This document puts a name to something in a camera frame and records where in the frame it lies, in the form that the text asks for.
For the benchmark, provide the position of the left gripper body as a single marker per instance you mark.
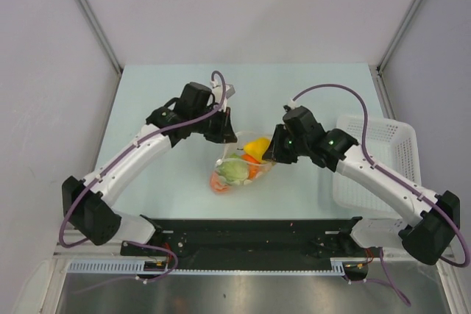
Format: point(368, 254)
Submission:
point(213, 126)

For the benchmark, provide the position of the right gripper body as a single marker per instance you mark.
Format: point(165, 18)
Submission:
point(286, 149)

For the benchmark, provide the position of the yellow fake bell pepper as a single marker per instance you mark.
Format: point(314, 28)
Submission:
point(256, 148)

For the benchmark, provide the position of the clear zip top bag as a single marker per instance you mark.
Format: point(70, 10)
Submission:
point(235, 150)

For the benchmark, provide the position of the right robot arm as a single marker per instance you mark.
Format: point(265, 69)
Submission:
point(427, 221)

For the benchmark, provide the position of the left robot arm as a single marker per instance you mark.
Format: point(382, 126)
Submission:
point(88, 202)

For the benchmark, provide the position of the green fake cabbage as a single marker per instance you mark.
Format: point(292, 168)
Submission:
point(235, 171)

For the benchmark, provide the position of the orange fake fruit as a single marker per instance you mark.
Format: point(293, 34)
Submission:
point(217, 185)

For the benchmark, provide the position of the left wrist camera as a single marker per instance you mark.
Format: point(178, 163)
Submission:
point(220, 94)

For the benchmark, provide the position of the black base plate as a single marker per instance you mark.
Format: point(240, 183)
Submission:
point(252, 244)

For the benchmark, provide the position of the right aluminium frame post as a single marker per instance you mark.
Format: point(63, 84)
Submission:
point(399, 34)

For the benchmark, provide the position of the aluminium frame post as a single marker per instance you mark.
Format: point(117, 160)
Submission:
point(399, 34)
point(98, 32)

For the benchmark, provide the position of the white slotted cable duct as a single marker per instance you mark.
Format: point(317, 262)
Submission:
point(154, 268)

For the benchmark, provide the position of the left aluminium frame post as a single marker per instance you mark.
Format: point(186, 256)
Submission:
point(98, 32)

